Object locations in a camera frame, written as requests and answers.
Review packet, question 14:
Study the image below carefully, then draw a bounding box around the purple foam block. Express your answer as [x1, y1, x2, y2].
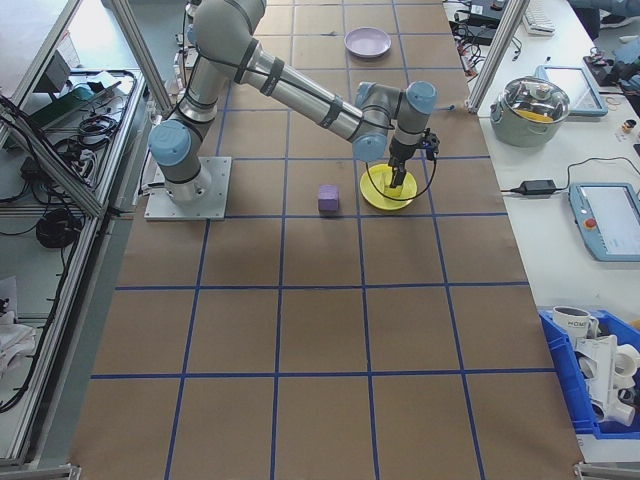
[317, 183, 341, 217]

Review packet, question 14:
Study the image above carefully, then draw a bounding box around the yellow plastic plate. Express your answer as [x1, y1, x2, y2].
[359, 163, 419, 214]

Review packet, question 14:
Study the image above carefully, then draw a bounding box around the power strip with red plugs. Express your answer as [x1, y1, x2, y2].
[457, 42, 485, 79]

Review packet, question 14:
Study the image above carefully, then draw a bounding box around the purple plastic plate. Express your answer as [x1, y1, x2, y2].
[344, 26, 393, 62]

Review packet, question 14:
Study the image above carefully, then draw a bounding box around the grey pot with glass lid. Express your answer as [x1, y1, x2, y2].
[488, 74, 572, 148]

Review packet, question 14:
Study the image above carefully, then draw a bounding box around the black power adapter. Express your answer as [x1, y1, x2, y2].
[519, 179, 558, 196]

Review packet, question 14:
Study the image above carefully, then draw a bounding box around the black laptop with red logo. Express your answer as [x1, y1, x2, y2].
[467, 0, 503, 26]

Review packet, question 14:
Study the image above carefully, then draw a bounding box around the blue grey teach pendant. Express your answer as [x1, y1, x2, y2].
[568, 181, 640, 262]
[534, 63, 610, 118]

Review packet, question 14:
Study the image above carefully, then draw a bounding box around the white keyboard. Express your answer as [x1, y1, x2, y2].
[521, 0, 557, 37]

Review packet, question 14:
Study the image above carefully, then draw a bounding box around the white mug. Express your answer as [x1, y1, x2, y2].
[551, 305, 600, 342]

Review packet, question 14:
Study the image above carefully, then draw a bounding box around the blue plastic bin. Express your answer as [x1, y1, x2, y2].
[538, 308, 640, 442]

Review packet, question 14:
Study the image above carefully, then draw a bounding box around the person in blue jacket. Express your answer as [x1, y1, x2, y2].
[569, 0, 640, 32]

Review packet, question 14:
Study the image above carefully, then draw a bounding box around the white pipe fitting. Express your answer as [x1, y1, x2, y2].
[574, 333, 621, 407]
[613, 344, 640, 389]
[592, 394, 640, 427]

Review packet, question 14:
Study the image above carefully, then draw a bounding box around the white power strip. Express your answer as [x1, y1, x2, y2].
[69, 148, 101, 177]

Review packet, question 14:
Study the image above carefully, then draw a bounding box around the green circuit board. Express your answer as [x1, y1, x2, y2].
[48, 82, 124, 115]

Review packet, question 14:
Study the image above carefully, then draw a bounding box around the grey box device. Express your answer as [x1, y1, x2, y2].
[42, 48, 76, 95]

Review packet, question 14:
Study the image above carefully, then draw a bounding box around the white cloth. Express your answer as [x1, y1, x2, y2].
[0, 276, 39, 389]

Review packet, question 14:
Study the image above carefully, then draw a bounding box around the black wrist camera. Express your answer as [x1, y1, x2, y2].
[419, 130, 442, 162]

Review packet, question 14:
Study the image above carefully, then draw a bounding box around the black braided camera cable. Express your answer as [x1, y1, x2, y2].
[362, 149, 439, 203]

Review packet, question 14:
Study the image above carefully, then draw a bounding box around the black adapter cable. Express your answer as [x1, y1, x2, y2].
[499, 156, 640, 196]

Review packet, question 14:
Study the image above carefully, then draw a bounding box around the aluminium profile post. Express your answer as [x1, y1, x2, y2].
[105, 0, 174, 124]
[466, 0, 526, 117]

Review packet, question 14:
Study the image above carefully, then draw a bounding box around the V-shaped aluminium frame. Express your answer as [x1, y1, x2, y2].
[0, 0, 151, 469]

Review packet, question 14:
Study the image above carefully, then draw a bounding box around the black cable coil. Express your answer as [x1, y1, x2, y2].
[35, 206, 85, 251]

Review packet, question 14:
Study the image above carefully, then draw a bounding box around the aluminium rail end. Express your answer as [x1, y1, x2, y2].
[0, 462, 82, 480]
[573, 460, 640, 480]

